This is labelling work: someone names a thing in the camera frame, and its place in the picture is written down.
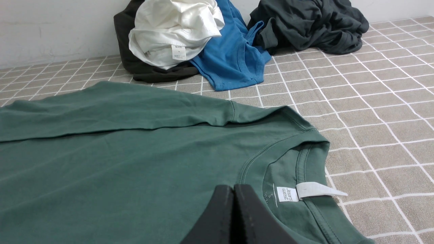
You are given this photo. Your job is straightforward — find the grey checked tablecloth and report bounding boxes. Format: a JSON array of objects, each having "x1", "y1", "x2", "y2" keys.
[{"x1": 1, "y1": 16, "x2": 433, "y2": 244}]

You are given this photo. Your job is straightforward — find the black garment under white shirt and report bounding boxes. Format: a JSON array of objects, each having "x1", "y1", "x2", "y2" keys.
[{"x1": 114, "y1": 0, "x2": 199, "y2": 83}]

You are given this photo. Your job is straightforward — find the white shirt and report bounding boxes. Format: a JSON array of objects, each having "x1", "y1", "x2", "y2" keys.
[{"x1": 129, "y1": 0, "x2": 225, "y2": 70}]

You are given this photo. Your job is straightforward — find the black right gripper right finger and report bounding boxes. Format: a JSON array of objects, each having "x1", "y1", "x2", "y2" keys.
[{"x1": 234, "y1": 184, "x2": 296, "y2": 244}]

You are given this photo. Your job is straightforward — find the blue shirt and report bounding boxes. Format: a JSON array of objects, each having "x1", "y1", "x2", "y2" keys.
[{"x1": 191, "y1": 0, "x2": 271, "y2": 91}]

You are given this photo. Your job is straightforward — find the green long-sleeved shirt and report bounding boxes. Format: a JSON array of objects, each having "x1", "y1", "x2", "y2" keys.
[{"x1": 1, "y1": 81, "x2": 374, "y2": 244}]

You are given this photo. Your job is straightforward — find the dark grey crumpled shirt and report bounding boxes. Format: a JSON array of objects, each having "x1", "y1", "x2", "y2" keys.
[{"x1": 248, "y1": 0, "x2": 369, "y2": 55}]

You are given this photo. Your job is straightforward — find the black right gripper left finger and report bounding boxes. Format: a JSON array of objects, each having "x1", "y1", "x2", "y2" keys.
[{"x1": 181, "y1": 185, "x2": 234, "y2": 244}]

